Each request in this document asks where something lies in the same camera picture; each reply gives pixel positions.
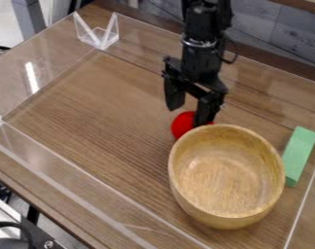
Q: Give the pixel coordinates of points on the green rectangular block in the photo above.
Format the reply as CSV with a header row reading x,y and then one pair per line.
x,y
296,154

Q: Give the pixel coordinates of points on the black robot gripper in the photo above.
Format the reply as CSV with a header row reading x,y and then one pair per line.
x,y
197,68

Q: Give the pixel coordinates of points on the grey table leg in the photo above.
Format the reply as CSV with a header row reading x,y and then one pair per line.
x,y
30,17

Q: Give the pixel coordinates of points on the clear acrylic tray enclosure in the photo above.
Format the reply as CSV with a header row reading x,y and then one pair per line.
x,y
85,138

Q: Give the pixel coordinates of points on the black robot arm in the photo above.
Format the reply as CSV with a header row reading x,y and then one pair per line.
x,y
207,18

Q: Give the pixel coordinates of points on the red plush tomato fruit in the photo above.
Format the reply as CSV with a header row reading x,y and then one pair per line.
x,y
183,124

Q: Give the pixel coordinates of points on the wooden bowl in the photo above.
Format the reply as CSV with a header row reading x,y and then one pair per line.
x,y
227,175

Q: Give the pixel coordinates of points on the black metal clamp bracket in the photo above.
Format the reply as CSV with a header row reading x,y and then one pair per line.
x,y
42,239

